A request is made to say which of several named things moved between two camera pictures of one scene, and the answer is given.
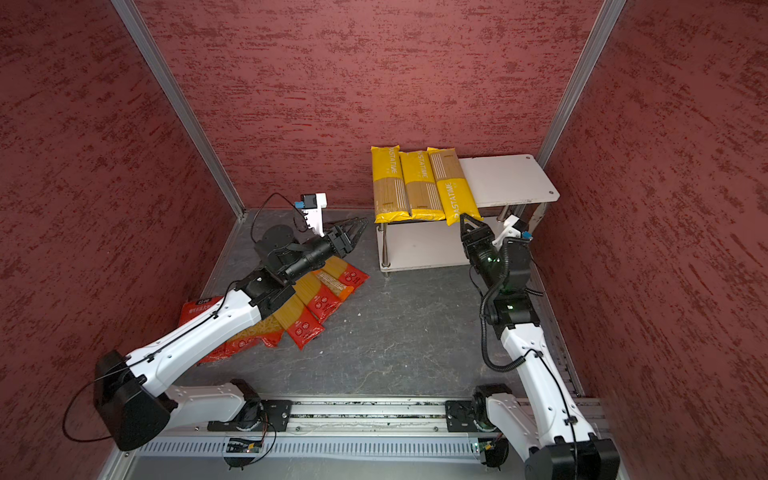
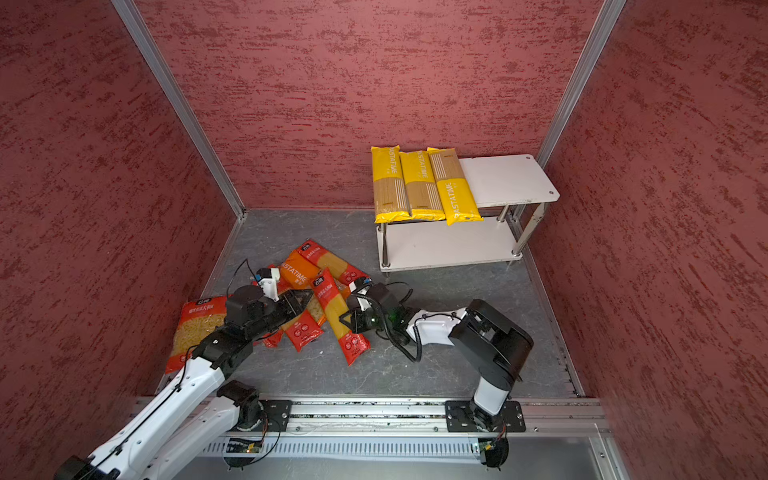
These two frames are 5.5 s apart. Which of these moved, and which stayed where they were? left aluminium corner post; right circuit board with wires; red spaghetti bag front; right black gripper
Moved: right black gripper
Stayed: right circuit board with wires; left aluminium corner post; red spaghetti bag front
